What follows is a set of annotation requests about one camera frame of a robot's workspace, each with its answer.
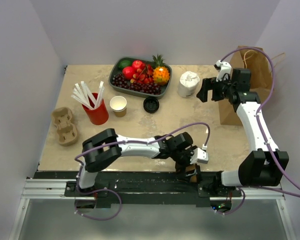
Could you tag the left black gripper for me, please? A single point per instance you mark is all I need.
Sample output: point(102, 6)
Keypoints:
point(181, 168)

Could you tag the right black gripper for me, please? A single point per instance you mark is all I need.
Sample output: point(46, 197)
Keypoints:
point(208, 84)

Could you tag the brown paper coffee cup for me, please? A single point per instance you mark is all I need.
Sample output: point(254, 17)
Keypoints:
point(193, 176)

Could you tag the brown paper bag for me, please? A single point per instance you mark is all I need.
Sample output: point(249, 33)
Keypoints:
point(260, 81)

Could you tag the brown paper cups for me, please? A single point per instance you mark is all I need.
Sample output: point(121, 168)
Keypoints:
point(118, 104)

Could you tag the brown pulp cup carrier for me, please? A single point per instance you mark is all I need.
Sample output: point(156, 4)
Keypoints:
point(66, 131)

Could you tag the black coffee cup lid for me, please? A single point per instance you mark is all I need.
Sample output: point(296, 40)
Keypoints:
point(198, 173)

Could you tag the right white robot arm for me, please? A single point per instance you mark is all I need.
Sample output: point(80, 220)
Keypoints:
point(265, 164)

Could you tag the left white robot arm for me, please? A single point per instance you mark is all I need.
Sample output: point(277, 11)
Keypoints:
point(104, 148)

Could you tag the white napkin wrapped cup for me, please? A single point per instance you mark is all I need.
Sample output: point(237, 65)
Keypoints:
point(188, 83)

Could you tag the orange spiky fruit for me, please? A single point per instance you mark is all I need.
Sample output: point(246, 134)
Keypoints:
point(161, 75)

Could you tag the stacked black lids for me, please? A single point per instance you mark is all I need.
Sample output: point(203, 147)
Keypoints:
point(151, 105)

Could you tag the red apple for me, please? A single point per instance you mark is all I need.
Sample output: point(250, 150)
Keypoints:
point(138, 64)
point(128, 72)

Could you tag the green lime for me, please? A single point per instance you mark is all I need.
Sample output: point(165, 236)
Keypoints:
point(124, 63)

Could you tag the red plastic cup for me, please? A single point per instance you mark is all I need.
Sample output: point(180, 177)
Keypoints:
point(99, 115)

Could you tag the dark grape bunch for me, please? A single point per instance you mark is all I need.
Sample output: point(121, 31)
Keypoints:
point(121, 84)

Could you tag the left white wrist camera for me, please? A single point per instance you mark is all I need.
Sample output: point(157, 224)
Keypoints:
point(199, 156)

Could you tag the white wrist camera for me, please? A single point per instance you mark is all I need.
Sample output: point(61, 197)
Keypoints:
point(222, 68)
point(199, 156)

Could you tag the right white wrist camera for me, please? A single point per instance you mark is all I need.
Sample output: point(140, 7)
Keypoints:
point(222, 68)

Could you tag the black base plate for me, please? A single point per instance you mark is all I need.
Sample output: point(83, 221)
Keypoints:
point(136, 188)

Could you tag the aluminium rail frame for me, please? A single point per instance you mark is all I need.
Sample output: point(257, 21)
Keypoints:
point(148, 205)

